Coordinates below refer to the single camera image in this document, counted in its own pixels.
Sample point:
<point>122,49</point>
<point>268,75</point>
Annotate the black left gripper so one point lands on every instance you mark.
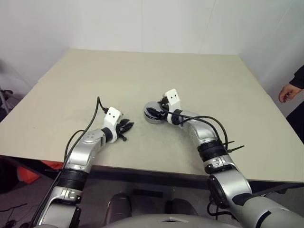
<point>118,130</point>

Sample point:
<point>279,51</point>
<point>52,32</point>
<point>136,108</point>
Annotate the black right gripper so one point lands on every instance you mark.
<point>164,107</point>

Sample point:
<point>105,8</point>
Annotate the round silver motor lid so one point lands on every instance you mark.
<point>152,105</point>

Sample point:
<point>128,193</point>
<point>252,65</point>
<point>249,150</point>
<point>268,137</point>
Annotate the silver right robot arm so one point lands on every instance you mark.
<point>206,133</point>

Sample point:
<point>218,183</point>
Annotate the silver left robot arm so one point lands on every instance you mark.
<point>80,152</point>

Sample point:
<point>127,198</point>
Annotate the bystander black sleeve forearm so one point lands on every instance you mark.
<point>298,78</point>

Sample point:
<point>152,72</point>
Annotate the bystander bare hand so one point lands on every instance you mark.
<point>287,92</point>

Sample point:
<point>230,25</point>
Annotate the black bar under table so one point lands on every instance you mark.
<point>148,192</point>

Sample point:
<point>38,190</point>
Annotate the dark rounded shape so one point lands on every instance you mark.
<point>118,206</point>

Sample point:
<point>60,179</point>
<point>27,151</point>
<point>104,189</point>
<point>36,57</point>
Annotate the grey robot torso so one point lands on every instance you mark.
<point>166,222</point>

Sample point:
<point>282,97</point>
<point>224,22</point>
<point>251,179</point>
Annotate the red object under table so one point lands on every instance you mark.
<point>28,174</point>

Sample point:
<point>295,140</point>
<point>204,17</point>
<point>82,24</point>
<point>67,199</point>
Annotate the bystander dark trousers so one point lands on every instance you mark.
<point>297,123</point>

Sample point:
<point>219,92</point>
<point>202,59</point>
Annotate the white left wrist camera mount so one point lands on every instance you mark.
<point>112,115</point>

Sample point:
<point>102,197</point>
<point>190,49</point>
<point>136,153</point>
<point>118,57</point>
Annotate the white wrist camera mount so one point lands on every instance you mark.
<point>173,96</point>
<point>112,115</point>

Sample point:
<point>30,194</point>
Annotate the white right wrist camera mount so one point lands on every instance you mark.
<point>173,96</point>

